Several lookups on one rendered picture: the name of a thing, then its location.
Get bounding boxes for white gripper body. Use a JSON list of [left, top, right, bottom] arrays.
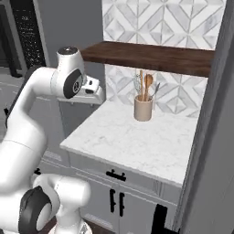
[[57, 86, 107, 107]]

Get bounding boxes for metal whisk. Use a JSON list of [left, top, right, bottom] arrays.
[[133, 72, 143, 98]]

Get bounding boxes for wooden spatula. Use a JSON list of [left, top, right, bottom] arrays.
[[138, 69, 144, 102]]

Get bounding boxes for beige utensil pot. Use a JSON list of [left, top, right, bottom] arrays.
[[133, 94, 154, 122]]

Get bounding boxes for wooden spoon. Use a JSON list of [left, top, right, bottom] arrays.
[[144, 73, 154, 102]]

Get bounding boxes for grey metal utensil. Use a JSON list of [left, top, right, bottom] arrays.
[[148, 81, 161, 102]]

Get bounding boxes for grey drawer front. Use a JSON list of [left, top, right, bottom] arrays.
[[68, 151, 163, 197]]

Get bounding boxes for grey cupboard door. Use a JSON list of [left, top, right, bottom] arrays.
[[80, 177, 121, 233], [118, 189, 159, 234]]

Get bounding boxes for tall grey cabinet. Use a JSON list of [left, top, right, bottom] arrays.
[[172, 0, 234, 234]]

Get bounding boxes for dark wooden wall shelf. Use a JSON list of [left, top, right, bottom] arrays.
[[80, 41, 216, 79]]

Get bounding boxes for black drawer handle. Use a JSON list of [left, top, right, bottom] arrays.
[[105, 169, 127, 183]]

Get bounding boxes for black speckled wall appliance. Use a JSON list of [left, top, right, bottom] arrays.
[[0, 0, 48, 78]]

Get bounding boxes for black cupboard door handle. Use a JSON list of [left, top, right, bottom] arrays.
[[118, 191, 126, 218], [109, 188, 117, 214]]

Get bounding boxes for large black vertical handle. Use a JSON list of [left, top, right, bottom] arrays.
[[150, 203, 180, 234]]

